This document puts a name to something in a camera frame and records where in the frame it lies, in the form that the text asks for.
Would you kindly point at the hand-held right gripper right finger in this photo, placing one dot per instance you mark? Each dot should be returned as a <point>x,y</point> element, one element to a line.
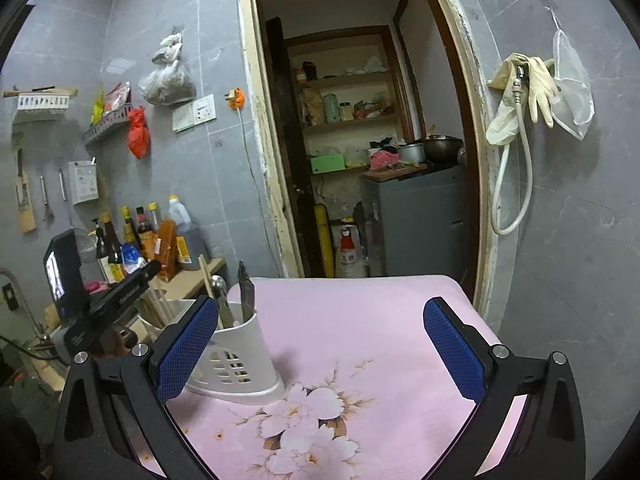
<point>455,355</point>

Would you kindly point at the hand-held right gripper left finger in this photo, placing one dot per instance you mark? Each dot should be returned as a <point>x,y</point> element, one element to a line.
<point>185,345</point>

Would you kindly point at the white plastic utensil holder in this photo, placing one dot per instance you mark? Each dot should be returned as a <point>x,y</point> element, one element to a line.
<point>240,355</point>

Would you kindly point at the dark pump bottle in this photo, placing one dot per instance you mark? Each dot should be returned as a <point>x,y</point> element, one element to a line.
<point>101,250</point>

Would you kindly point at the yellow-label sauce bottle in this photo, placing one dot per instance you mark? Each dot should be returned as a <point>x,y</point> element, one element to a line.
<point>114,250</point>

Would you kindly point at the blue and white bag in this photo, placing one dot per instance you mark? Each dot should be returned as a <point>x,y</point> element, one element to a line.
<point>132,257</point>

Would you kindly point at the yellow-cap sauce bottle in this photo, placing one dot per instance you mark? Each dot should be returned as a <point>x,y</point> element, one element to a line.
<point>130,225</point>

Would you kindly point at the wooden cutting board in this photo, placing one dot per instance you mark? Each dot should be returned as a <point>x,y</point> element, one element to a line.
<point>25,200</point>

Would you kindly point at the red-cap sauce bottle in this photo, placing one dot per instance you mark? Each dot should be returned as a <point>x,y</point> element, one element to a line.
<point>144,232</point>

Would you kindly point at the pink floral tablecloth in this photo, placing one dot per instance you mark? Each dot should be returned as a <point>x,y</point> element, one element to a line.
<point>360,340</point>

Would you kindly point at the orange spice packet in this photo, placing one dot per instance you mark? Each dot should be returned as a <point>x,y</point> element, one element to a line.
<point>167,250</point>

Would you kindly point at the large oil jug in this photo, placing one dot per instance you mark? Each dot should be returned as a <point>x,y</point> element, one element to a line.
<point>187,240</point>

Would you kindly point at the clear-neck sauce bottle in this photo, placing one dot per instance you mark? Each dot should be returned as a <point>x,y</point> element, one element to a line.
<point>154,217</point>

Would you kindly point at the grey cabinet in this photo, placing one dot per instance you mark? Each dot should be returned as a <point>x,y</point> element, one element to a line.
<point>415,225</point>

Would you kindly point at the red plastic bag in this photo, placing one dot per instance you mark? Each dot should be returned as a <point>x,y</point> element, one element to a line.
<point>138,135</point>

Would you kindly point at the yellow cylinder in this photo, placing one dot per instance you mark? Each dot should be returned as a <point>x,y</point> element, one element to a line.
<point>324,240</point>

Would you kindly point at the yellow snack packet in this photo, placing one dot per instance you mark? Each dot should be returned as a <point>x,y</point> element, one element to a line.
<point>97,107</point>

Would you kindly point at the wooden stick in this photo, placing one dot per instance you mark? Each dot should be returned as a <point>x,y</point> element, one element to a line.
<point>40,92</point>

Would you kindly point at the red snack packet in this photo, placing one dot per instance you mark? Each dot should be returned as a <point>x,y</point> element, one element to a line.
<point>117,96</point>

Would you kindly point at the metal rice cooker pot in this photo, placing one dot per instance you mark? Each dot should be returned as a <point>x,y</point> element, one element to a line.
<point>411,154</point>

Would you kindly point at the dark metal bowl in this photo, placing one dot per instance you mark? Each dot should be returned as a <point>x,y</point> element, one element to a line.
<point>442,149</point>

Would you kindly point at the pink cloth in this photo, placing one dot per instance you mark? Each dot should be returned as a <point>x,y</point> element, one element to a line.
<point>384,160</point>

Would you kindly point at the clear bag of dried goods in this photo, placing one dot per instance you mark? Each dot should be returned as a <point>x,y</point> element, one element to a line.
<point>167,82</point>

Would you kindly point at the green box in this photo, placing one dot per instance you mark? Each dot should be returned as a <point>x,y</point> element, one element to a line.
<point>327,164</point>

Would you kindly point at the wooden shelf unit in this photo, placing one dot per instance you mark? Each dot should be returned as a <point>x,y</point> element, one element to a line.
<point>350,122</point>

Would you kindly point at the small jar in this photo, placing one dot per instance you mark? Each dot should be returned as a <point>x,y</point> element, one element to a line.
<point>345,111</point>

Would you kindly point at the green cup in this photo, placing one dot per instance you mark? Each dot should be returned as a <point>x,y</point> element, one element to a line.
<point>330,108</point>

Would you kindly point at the cream rubber gloves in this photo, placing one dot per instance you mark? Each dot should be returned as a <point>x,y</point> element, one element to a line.
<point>537,90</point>

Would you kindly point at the white wall-mounted box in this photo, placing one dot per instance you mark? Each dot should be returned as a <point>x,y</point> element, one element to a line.
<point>82,182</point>

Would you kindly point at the grey wall shelf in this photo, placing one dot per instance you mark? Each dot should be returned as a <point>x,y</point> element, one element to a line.
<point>107,125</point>

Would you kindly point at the white wall basket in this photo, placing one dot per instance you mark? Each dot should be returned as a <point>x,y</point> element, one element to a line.
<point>42,102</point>

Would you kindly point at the white wall switch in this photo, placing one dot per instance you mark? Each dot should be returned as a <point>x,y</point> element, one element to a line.
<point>183,117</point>

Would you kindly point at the wooden door frame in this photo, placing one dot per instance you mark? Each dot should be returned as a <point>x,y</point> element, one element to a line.
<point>250,135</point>

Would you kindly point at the white wall socket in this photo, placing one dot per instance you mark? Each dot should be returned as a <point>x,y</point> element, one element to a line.
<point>204,109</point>

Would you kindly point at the orange wall plug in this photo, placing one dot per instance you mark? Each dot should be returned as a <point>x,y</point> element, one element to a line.
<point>235,99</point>

